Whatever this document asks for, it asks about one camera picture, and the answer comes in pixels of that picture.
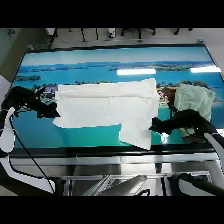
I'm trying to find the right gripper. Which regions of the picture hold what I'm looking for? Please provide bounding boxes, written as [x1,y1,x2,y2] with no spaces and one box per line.
[147,117,175,136]

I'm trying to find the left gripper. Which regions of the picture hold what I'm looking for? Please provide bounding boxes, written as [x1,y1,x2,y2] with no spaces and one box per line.
[36,101,62,120]

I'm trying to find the white shirt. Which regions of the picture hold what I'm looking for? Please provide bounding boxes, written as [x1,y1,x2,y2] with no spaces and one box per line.
[52,77,162,151]

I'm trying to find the brown garment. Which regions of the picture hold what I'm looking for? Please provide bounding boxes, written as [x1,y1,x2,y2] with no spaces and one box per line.
[162,86,208,145]

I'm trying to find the pale green garment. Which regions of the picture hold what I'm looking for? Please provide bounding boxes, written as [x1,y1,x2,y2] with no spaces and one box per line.
[173,82,217,123]

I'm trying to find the black office chair base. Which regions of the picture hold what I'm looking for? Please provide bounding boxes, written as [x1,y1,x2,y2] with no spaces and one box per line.
[120,27,157,40]

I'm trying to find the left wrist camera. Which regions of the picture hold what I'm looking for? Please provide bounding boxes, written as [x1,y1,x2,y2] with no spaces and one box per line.
[33,85,48,102]

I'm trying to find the black cable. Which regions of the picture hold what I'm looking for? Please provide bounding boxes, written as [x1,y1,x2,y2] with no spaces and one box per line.
[134,187,150,197]
[9,116,56,195]

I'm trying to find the silver frame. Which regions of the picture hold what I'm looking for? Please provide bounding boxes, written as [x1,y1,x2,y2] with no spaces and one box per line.
[11,151,224,197]

